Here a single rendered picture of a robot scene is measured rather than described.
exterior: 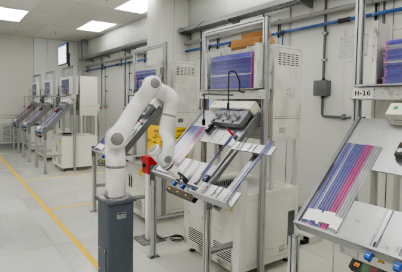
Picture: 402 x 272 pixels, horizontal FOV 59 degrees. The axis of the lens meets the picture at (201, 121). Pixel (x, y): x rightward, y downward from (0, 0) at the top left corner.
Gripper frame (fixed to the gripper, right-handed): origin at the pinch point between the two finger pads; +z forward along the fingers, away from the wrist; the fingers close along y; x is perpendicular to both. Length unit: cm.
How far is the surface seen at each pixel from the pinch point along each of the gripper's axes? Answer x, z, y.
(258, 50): 101, -24, 12
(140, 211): -18, 75, -143
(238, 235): -7.4, 33.8, 35.4
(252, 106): 72, 2, 8
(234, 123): 56, 4, 1
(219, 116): 62, 4, -21
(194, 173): 12.1, 10.2, -9.1
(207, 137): 45, 10, -26
